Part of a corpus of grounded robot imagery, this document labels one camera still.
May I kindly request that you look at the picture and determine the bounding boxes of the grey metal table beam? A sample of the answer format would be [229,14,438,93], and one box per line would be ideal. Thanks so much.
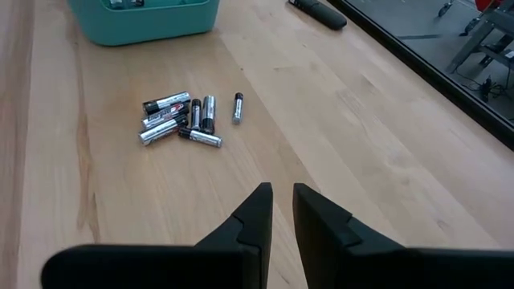
[444,6,514,75]

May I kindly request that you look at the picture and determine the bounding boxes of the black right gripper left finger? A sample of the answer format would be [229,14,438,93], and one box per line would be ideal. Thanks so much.
[39,182,275,289]

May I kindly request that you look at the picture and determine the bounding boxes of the black floor cable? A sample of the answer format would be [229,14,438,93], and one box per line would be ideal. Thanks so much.
[457,74,514,104]

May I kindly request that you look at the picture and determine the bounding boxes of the green plastic bin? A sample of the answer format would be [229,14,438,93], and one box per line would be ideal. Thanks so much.
[66,0,221,47]

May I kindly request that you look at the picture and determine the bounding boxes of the silver black AA battery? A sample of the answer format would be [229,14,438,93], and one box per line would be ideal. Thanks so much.
[138,116,190,147]
[200,95,217,135]
[142,91,192,116]
[141,104,190,131]

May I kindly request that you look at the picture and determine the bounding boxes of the black cylinder with white end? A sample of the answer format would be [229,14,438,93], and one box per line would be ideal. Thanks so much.
[288,0,349,31]

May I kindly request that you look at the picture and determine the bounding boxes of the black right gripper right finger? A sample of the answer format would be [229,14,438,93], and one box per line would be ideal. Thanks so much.
[292,182,514,289]

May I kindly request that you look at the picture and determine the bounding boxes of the black aluminium table frame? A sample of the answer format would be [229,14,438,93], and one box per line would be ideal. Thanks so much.
[327,0,514,153]

